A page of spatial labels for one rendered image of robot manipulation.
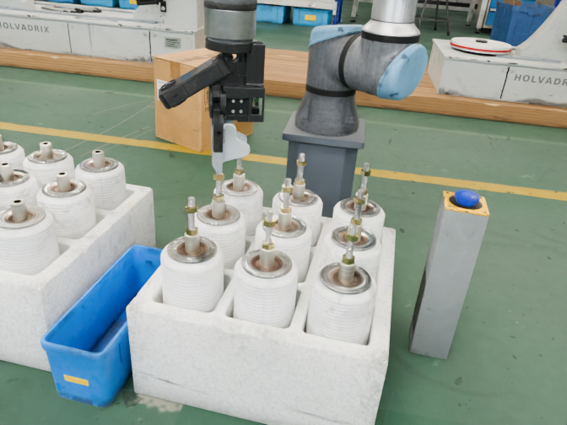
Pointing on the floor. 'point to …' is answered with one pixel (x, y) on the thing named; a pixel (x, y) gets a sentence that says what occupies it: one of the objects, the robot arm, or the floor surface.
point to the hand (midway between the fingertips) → (214, 165)
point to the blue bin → (99, 332)
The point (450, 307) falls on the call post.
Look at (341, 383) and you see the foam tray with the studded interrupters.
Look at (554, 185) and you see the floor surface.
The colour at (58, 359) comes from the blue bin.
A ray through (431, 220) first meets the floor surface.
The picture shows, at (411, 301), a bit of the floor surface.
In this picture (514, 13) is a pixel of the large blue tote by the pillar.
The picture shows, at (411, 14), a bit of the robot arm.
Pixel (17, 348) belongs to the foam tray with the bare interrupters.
